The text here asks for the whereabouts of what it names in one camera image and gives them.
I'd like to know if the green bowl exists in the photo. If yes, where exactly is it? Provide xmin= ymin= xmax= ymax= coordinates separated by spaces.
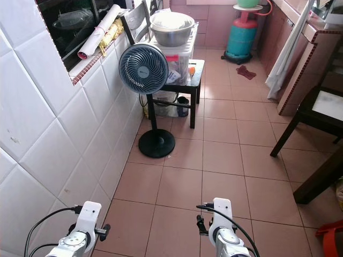
xmin=233 ymin=0 xmax=264 ymax=9

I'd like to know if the yellow bundle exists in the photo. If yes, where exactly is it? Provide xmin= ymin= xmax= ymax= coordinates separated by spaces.
xmin=99 ymin=20 xmax=125 ymax=57

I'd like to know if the small dark red rag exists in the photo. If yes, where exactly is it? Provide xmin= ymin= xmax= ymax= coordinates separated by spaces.
xmin=235 ymin=65 xmax=257 ymax=81

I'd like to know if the rolled white paper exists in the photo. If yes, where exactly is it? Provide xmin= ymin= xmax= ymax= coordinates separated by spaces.
xmin=78 ymin=4 xmax=125 ymax=61

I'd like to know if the brown tiled kitchen counter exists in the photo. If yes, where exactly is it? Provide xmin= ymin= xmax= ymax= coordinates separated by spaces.
xmin=257 ymin=0 xmax=343 ymax=116

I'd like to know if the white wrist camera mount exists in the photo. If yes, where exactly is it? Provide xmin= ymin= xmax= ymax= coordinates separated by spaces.
xmin=209 ymin=198 xmax=234 ymax=236
xmin=76 ymin=201 xmax=103 ymax=241

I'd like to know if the clear plastic storage box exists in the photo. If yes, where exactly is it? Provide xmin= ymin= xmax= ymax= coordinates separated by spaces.
xmin=153 ymin=36 xmax=197 ymax=87

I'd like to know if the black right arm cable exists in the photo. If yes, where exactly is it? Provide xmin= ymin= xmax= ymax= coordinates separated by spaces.
xmin=196 ymin=203 xmax=261 ymax=257

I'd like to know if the dark wooden table leg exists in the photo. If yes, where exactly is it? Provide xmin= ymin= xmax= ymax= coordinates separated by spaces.
xmin=293 ymin=147 xmax=343 ymax=205

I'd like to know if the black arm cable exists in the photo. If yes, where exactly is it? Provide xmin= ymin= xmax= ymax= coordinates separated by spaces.
xmin=24 ymin=205 xmax=83 ymax=257
xmin=196 ymin=203 xmax=261 ymax=257

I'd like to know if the teal gas cylinder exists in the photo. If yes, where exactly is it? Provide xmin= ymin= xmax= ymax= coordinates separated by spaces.
xmin=221 ymin=5 xmax=259 ymax=65

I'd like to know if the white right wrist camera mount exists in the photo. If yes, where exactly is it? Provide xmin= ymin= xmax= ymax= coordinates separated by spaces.
xmin=209 ymin=198 xmax=234 ymax=236

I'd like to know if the grey standing fan black base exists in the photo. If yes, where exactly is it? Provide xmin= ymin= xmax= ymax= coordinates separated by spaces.
xmin=119 ymin=44 xmax=176 ymax=159

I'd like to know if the dark wooden chair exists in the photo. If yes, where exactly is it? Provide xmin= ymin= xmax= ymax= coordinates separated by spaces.
xmin=270 ymin=85 xmax=343 ymax=158

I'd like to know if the white plastic bag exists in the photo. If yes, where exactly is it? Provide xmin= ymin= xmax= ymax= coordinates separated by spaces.
xmin=147 ymin=91 xmax=189 ymax=119

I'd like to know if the small black side table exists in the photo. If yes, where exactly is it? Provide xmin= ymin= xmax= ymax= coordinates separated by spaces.
xmin=142 ymin=59 xmax=205 ymax=130

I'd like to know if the large metal basin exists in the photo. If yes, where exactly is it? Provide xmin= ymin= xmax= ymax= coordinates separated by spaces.
xmin=150 ymin=11 xmax=196 ymax=48

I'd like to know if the red plastic item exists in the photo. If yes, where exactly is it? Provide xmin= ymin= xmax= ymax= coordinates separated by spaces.
xmin=315 ymin=220 xmax=343 ymax=257

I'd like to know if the white hanging cloth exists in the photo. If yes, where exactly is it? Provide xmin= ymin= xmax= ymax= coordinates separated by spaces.
xmin=265 ymin=0 xmax=316 ymax=100

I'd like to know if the black chair backrest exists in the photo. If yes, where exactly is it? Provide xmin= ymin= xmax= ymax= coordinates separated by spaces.
xmin=120 ymin=0 xmax=154 ymax=47

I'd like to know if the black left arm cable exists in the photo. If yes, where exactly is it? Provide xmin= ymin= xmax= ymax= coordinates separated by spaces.
xmin=24 ymin=205 xmax=83 ymax=257

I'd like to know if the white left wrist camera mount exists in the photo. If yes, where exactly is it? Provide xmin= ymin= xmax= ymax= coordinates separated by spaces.
xmin=76 ymin=201 xmax=103 ymax=241

